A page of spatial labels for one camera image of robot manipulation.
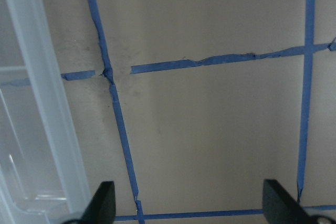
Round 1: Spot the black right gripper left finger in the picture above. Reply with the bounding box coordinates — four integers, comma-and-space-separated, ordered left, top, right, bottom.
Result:
63, 181, 116, 224

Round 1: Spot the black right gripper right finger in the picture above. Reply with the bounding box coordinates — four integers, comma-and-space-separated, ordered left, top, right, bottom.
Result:
262, 179, 335, 224

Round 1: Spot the clear plastic box lid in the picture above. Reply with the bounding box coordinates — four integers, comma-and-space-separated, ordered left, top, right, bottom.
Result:
1, 0, 91, 223

